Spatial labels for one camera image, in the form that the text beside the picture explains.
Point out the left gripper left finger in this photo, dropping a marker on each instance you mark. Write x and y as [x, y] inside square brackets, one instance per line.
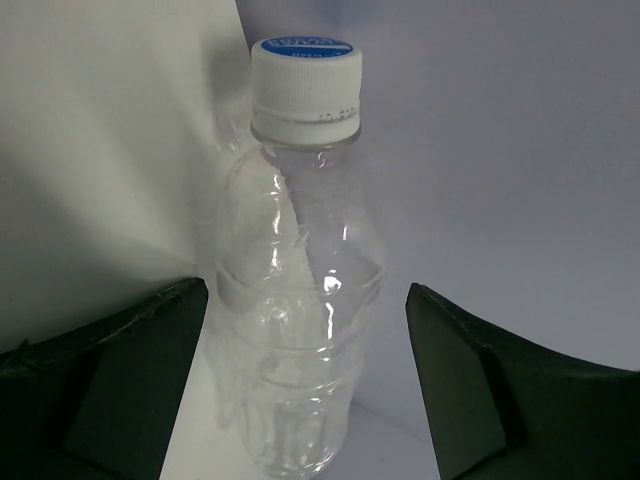
[101, 401]

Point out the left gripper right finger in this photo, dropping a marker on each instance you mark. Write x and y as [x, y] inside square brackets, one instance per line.
[502, 407]

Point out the clear bottle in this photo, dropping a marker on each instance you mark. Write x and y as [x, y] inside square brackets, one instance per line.
[299, 256]

